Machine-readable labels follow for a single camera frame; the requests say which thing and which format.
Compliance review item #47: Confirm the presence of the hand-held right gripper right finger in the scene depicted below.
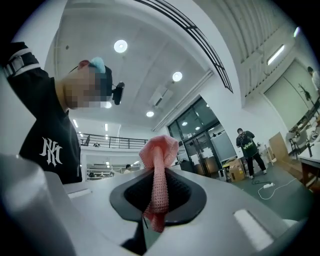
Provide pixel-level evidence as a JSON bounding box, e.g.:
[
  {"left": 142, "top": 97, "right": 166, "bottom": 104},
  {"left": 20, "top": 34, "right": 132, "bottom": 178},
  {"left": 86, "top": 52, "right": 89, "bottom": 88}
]
[{"left": 147, "top": 166, "right": 309, "bottom": 256}]

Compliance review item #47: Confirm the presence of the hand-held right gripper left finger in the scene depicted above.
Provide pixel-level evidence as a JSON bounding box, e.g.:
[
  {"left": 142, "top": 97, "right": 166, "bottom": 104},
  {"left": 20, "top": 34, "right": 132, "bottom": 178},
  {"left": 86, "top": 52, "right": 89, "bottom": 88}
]
[{"left": 0, "top": 152, "right": 155, "bottom": 256}]

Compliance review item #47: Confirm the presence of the pink waffle cloth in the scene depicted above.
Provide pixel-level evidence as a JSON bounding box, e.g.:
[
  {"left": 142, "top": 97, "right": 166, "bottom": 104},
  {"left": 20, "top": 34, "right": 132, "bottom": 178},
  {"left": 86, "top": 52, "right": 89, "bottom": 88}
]
[{"left": 138, "top": 134, "right": 180, "bottom": 234}]

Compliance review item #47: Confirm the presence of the brown cardboard box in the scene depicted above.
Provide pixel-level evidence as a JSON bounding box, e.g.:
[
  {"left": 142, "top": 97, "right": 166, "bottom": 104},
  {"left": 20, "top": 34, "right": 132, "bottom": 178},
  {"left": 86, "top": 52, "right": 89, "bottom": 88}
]
[{"left": 223, "top": 157, "right": 246, "bottom": 183}]

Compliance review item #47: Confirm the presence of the black mezzanine railing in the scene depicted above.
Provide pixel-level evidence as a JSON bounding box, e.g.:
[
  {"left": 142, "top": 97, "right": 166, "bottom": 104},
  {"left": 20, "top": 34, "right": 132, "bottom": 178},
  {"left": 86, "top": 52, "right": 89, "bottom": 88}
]
[{"left": 77, "top": 132, "right": 150, "bottom": 150}]

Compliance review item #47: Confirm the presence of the black framed glass door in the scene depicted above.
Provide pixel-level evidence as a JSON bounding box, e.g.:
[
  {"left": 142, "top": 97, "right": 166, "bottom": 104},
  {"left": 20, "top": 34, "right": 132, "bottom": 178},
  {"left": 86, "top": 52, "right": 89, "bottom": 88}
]
[{"left": 167, "top": 94, "right": 238, "bottom": 177}]

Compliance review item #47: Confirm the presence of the brown wooden panel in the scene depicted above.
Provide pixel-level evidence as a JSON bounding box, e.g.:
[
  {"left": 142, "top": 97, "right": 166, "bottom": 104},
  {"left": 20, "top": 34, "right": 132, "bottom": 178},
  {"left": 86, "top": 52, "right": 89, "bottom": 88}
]
[{"left": 268, "top": 131, "right": 290, "bottom": 166}]

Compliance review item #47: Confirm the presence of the person's black printed shirt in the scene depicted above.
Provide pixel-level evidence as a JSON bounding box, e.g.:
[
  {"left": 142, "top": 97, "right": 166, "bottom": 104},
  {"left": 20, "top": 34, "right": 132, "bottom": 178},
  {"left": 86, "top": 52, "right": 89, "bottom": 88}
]
[{"left": 1, "top": 41, "right": 83, "bottom": 185}]

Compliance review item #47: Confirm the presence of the white table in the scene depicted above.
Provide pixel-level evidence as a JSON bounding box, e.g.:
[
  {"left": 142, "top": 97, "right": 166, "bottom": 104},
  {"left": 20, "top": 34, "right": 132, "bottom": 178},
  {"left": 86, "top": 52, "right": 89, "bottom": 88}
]
[{"left": 298, "top": 146, "right": 320, "bottom": 193}]

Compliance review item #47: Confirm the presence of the grey chair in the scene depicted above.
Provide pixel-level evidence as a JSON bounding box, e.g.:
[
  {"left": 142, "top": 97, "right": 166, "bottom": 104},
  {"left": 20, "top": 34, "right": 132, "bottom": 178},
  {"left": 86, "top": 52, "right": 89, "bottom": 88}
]
[{"left": 285, "top": 129, "right": 311, "bottom": 161}]

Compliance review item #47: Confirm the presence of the person's head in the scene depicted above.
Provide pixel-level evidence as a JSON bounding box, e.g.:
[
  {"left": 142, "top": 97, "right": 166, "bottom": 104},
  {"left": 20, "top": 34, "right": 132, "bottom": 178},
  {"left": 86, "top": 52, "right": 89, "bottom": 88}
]
[{"left": 55, "top": 59, "right": 114, "bottom": 111}]

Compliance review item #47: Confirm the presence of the ceiling air conditioner vent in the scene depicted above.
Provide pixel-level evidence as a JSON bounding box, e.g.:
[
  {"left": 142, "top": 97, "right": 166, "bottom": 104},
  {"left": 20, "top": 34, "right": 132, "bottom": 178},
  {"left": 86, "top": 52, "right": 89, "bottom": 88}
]
[{"left": 147, "top": 84, "right": 174, "bottom": 109}]

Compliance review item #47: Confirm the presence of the blue hair clip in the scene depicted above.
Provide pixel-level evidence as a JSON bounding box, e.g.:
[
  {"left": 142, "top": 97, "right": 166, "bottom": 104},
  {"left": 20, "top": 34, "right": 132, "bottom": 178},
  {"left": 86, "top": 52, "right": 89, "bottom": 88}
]
[{"left": 89, "top": 56, "right": 107, "bottom": 74}]

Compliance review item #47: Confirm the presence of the long tube ceiling light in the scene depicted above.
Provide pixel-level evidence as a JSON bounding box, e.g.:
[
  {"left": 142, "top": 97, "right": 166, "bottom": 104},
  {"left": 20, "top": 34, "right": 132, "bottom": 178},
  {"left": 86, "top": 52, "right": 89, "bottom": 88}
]
[{"left": 266, "top": 44, "right": 286, "bottom": 66}]

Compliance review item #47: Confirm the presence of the white power cable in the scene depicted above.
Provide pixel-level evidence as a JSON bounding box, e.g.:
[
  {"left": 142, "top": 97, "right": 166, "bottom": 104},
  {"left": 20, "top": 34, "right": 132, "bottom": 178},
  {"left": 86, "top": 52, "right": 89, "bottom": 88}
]
[{"left": 257, "top": 176, "right": 300, "bottom": 200}]

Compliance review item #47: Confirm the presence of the black head-mounted camera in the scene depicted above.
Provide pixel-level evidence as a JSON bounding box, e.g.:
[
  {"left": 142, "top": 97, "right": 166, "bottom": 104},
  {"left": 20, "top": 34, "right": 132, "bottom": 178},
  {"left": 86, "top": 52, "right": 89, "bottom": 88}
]
[{"left": 111, "top": 81, "right": 125, "bottom": 106}]

